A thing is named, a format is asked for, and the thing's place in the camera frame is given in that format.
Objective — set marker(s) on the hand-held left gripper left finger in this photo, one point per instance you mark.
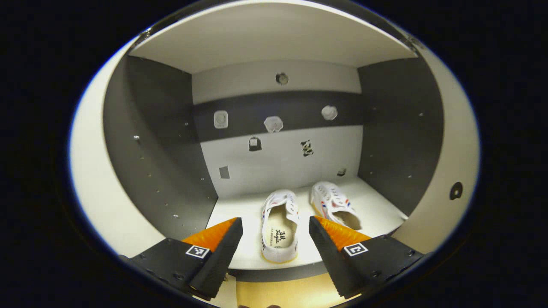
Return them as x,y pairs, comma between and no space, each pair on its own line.
218,261

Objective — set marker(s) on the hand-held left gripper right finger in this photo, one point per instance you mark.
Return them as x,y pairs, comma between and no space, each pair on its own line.
332,261

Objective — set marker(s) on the white canvas shoe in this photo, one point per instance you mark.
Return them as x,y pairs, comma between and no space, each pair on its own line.
329,196
291,205

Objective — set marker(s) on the white shoe cabinet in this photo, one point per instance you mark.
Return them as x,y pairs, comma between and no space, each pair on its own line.
278,162

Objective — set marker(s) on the white cabinet door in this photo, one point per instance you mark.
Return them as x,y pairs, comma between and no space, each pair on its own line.
445,214
98,184

